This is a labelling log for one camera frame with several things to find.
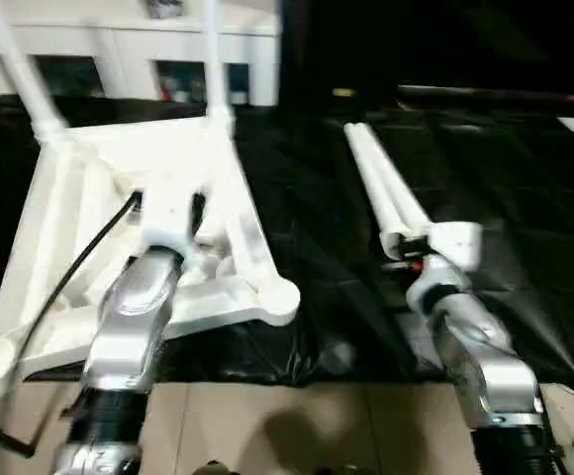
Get white plastic table leg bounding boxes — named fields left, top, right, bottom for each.
left=0, top=0, right=70, bottom=140
left=203, top=0, right=237, bottom=125
left=356, top=122, right=436, bottom=238
left=344, top=124, right=412, bottom=263

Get white plastic table top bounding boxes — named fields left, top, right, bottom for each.
left=0, top=114, right=301, bottom=397

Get black plastic mat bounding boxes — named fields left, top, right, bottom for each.
left=0, top=94, right=574, bottom=385

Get white glass-door cabinet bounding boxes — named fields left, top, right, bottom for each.
left=0, top=0, right=280, bottom=105

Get dark patterned jar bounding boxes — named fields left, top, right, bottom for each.
left=148, top=0, right=185, bottom=19

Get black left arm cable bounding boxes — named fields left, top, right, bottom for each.
left=0, top=193, right=142, bottom=397

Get black folding table frame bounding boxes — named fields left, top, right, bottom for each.
left=0, top=414, right=43, bottom=458

